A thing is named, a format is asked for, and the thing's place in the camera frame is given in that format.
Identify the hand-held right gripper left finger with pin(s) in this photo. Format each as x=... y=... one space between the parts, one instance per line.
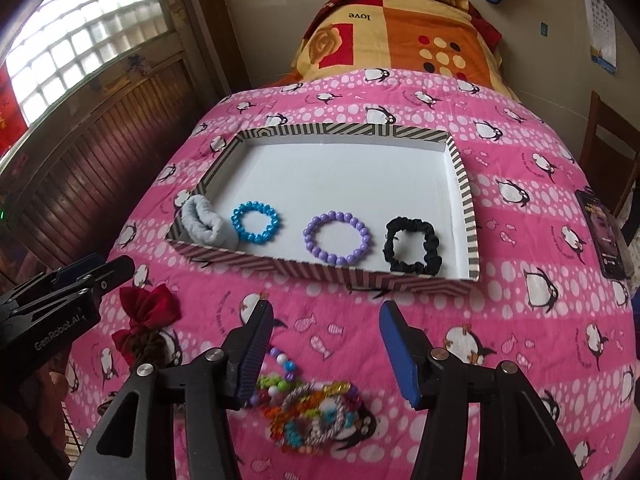
x=252 y=355

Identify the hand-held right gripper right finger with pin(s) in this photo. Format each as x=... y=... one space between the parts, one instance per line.
x=400 y=355

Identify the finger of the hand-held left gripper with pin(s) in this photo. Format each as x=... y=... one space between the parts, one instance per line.
x=82 y=263
x=117 y=268

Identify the striped cardboard tray box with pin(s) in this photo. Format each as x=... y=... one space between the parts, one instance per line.
x=325 y=185

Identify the black scrunchie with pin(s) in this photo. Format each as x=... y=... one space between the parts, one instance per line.
x=430 y=245

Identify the brown wooden slatted panel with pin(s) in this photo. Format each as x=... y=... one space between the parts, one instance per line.
x=100 y=150

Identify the pink penguin blanket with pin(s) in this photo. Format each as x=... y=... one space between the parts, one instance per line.
x=525 y=240

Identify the red paper decoration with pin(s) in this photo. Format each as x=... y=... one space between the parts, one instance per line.
x=7 y=110

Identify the dark printed book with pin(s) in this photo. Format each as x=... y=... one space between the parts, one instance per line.
x=602 y=230

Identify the glass block window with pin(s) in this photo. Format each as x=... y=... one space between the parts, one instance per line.
x=90 y=25

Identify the wooden chair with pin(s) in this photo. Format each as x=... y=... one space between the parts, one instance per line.
x=597 y=125

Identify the orange patterned blanket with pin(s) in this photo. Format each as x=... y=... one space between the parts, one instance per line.
x=400 y=30

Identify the small blue wall sticker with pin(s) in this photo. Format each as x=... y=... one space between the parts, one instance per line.
x=544 y=28

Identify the wall calendar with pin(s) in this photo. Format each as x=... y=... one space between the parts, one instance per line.
x=600 y=20

